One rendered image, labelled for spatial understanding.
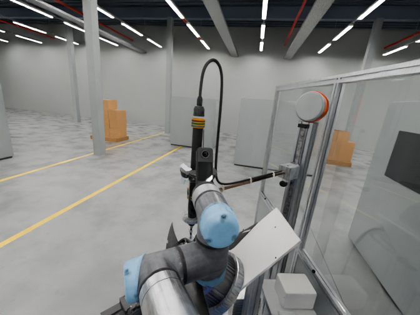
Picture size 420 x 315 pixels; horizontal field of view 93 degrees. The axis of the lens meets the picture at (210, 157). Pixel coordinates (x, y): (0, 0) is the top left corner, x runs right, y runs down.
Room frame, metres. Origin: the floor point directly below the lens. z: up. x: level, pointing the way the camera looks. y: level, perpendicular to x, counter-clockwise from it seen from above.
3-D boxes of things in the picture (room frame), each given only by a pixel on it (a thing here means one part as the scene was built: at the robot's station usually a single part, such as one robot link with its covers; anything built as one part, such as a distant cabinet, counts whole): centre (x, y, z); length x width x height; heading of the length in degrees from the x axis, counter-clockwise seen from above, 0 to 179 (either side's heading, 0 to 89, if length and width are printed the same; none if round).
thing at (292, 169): (1.04, -0.44, 1.53); 0.10 x 0.07 x 0.08; 129
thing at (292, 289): (0.88, -0.52, 0.91); 0.17 x 0.16 x 0.11; 94
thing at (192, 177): (0.53, 0.02, 1.62); 0.12 x 0.08 x 0.09; 14
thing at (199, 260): (0.37, -0.01, 1.53); 0.11 x 0.08 x 0.11; 118
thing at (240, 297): (0.90, -0.27, 0.73); 0.15 x 0.09 x 0.22; 94
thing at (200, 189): (0.45, -0.01, 1.63); 0.08 x 0.05 x 0.08; 104
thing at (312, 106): (1.10, -0.51, 1.88); 0.17 x 0.15 x 0.16; 4
